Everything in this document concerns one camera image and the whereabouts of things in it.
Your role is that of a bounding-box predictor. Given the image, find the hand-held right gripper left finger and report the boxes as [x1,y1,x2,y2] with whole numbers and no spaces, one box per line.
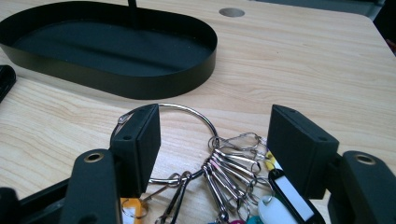
[109,104,162,199]

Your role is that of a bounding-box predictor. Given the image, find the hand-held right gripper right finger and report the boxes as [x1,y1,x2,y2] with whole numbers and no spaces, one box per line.
[266,105,340,201]

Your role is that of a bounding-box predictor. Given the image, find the metal key ring with tags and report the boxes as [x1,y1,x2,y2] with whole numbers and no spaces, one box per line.
[116,103,326,224]

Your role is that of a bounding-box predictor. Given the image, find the black key stand with tray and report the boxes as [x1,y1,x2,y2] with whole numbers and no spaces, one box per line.
[0,0,219,101]

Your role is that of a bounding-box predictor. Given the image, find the round grey table grommet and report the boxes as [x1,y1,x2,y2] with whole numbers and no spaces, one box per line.
[218,7,246,19]

